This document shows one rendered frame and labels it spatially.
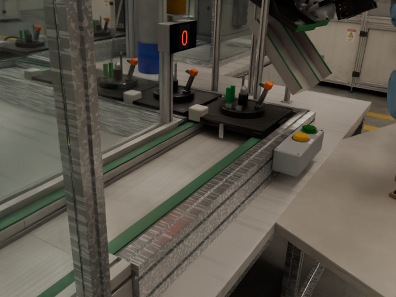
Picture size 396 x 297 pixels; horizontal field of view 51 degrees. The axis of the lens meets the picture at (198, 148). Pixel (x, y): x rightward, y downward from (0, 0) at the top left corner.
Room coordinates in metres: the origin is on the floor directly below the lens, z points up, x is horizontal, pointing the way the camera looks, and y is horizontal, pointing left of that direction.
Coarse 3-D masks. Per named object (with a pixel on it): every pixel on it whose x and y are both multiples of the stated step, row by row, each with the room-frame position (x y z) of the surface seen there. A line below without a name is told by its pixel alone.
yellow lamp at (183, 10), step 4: (168, 0) 1.09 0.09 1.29; (172, 0) 1.08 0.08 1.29; (176, 0) 1.08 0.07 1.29; (180, 0) 1.08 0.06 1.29; (184, 0) 1.09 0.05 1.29; (168, 4) 1.09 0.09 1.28; (172, 4) 1.08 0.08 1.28; (176, 4) 1.08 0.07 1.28; (180, 4) 1.08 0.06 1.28; (184, 4) 1.09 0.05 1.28; (168, 8) 1.09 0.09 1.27; (172, 8) 1.08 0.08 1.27; (176, 8) 1.08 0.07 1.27; (180, 8) 1.08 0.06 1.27; (184, 8) 1.09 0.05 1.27; (168, 12) 1.09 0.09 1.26; (172, 12) 1.08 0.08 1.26; (176, 12) 1.08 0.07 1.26; (180, 12) 1.08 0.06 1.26; (184, 12) 1.09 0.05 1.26
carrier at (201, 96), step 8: (176, 64) 1.40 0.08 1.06; (176, 72) 1.40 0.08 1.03; (176, 80) 1.33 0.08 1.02; (176, 88) 1.33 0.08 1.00; (184, 88) 1.36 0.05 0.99; (192, 88) 1.44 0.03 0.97; (176, 96) 1.27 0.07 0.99; (184, 96) 1.28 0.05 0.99; (192, 96) 1.31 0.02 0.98; (200, 96) 1.35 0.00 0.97; (208, 96) 1.35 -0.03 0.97; (216, 96) 1.35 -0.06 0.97; (176, 104) 1.25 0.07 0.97; (184, 104) 1.25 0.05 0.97; (192, 104) 1.25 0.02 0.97; (200, 104) 1.26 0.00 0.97; (176, 112) 1.19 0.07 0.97; (184, 112) 1.18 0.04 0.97
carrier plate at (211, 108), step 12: (216, 108) 1.22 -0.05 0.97; (276, 108) 1.24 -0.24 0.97; (288, 108) 1.25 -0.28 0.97; (192, 120) 1.16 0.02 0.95; (204, 120) 1.13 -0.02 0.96; (216, 120) 1.12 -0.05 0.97; (228, 120) 1.12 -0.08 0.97; (240, 120) 1.12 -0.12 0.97; (252, 120) 1.13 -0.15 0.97; (264, 120) 1.13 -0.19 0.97; (276, 120) 1.13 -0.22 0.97; (240, 132) 1.07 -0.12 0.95; (252, 132) 1.06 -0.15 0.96; (264, 132) 1.05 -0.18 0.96
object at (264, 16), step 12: (216, 0) 1.48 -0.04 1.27; (264, 0) 1.40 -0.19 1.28; (216, 12) 1.48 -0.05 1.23; (264, 12) 1.39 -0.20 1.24; (216, 24) 1.48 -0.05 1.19; (264, 24) 1.39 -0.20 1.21; (216, 36) 1.48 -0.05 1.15; (252, 36) 1.76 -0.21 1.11; (264, 36) 1.39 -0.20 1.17; (216, 48) 1.47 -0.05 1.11; (252, 48) 1.76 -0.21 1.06; (264, 48) 1.40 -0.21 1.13; (216, 60) 1.47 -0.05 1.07; (252, 60) 1.75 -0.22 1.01; (216, 72) 1.47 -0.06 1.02; (252, 72) 1.75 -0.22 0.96; (216, 84) 1.48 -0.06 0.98; (252, 84) 1.76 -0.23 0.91; (288, 96) 1.67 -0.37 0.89
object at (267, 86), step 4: (260, 84) 1.17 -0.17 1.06; (264, 84) 1.18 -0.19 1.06; (268, 84) 1.16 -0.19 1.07; (272, 84) 1.16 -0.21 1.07; (264, 88) 1.17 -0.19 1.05; (268, 88) 1.16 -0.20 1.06; (264, 92) 1.17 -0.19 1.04; (260, 96) 1.17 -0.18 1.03; (264, 96) 1.16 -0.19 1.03; (260, 100) 1.17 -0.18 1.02; (256, 104) 1.18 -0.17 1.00; (260, 104) 1.17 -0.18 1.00
